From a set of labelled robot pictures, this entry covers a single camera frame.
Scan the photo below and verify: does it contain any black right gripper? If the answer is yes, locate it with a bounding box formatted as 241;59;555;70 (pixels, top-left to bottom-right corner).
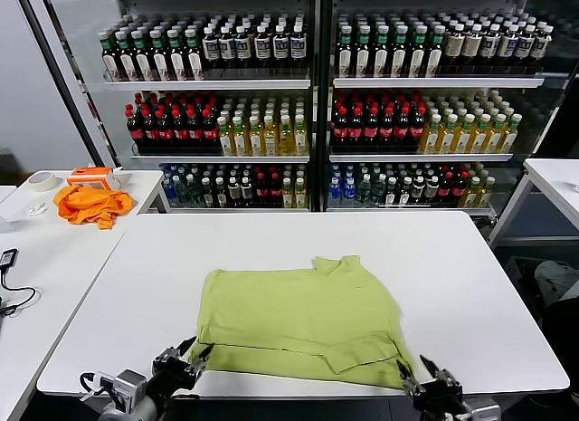
395;353;470;417

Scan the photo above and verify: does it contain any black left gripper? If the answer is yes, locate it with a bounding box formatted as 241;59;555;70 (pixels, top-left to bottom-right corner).
148;335;215;397

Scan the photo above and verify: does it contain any light green t-shirt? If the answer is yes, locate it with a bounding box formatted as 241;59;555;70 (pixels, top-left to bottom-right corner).
188;254;415;391

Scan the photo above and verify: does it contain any grey blue bag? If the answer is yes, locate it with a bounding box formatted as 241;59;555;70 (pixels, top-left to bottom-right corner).
533;260;579;304

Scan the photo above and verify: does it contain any crumpled orange cloth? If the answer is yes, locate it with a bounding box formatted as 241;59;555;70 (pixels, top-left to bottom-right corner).
52;185;138;231

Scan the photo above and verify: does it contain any cola bottle red cap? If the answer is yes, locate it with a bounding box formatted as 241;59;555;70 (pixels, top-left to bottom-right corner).
451;171;469;204
173;107;190;146
438;171;453;204
202;107;221;146
126;103;145;146
378;106;396;145
157;107;176;146
409;104;428;145
333;105;350;145
270;171;284;208
347;106;365;145
256;171;271;208
363;106;381;145
141;104;159;146
187;107;204;146
394;105;412;145

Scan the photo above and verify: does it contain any orange and white box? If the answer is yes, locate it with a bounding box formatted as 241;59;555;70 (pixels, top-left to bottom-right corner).
66;166;124;192

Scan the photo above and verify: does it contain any beige masking tape roll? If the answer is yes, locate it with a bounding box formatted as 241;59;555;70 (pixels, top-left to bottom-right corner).
26;170;60;194

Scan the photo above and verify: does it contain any small white side table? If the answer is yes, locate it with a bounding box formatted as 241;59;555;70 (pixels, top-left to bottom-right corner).
488;158;579;250

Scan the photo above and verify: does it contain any glass beverage display cabinet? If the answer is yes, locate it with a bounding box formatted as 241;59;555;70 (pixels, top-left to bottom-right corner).
43;0;579;218

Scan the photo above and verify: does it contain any brown drink bottle green cap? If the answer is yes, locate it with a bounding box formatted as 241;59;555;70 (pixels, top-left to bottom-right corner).
100;31;119;81
115;30;137;81
337;25;355;78
166;28;187;81
184;27;204;81
391;25;410;78
355;25;373;78
148;29;171;81
131;29;154;81
426;25;447;78
373;25;391;78
409;25;429;78

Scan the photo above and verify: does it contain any dark bottle white blue label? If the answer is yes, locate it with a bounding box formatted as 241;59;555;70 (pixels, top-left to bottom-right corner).
289;24;308;72
234;25;253;72
253;25;272;72
515;24;537;69
202;25;222;72
218;25;237;72
272;24;290;72
480;24;502;69
498;24;520;69

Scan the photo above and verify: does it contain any dark bottle beige label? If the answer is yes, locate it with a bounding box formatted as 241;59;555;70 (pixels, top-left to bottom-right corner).
531;25;555;69
445;24;467;69
463;24;485;69

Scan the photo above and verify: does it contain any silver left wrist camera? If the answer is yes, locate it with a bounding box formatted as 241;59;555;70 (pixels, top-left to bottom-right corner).
112;368;148;411

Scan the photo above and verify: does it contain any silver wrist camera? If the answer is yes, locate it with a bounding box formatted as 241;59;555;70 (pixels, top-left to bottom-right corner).
468;401;502;421
112;368;148;411

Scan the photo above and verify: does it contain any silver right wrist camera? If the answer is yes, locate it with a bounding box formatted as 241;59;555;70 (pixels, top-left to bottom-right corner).
468;401;502;421

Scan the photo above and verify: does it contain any black left camera cable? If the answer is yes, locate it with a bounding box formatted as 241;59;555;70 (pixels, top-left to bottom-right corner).
80;370;119;402

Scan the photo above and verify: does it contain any thin black adapter cable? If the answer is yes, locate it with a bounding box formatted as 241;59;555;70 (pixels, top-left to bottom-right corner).
0;264;38;318

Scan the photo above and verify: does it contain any black cabinet divider post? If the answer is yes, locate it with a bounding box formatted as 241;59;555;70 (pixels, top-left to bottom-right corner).
309;0;336;213

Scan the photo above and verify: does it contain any black slanted frame bar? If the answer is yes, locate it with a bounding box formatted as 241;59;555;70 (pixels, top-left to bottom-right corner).
13;0;106;168

